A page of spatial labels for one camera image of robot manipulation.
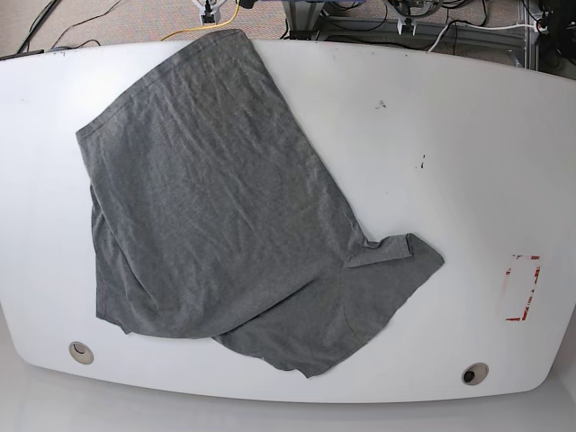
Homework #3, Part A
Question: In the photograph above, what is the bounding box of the grey t-shirt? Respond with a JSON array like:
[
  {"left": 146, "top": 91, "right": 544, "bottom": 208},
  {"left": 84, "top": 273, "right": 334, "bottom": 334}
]
[{"left": 76, "top": 30, "right": 444, "bottom": 377}]

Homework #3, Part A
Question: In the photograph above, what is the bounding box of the red tape rectangle marking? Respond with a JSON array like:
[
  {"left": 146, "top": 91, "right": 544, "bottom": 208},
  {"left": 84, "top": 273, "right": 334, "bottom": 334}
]
[{"left": 502, "top": 255, "right": 542, "bottom": 322}]

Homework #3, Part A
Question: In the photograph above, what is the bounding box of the aluminium frame stand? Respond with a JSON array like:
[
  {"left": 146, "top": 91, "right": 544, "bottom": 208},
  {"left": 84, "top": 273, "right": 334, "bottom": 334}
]
[{"left": 281, "top": 1, "right": 540, "bottom": 70}]

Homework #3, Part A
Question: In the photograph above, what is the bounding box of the yellow cable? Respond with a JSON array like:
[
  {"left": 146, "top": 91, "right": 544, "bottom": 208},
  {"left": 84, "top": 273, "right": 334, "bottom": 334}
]
[{"left": 160, "top": 0, "right": 239, "bottom": 42}]

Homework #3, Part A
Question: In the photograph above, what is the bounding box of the white cable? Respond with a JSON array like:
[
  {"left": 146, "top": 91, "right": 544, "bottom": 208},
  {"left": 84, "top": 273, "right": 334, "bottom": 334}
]
[{"left": 427, "top": 21, "right": 536, "bottom": 53}]

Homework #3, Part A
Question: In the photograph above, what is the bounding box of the right table cable grommet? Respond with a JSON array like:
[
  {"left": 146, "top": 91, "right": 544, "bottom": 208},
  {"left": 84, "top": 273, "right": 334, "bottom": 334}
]
[{"left": 462, "top": 363, "right": 490, "bottom": 386}]

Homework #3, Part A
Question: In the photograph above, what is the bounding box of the table cable grommet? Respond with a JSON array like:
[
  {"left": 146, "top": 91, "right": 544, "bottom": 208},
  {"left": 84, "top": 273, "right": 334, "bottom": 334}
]
[
  {"left": 68, "top": 341, "right": 95, "bottom": 365},
  {"left": 462, "top": 363, "right": 490, "bottom": 386}
]

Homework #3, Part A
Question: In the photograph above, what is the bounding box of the left table cable grommet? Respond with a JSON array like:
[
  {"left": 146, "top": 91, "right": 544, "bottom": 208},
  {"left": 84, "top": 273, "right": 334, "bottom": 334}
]
[{"left": 68, "top": 341, "right": 95, "bottom": 365}]

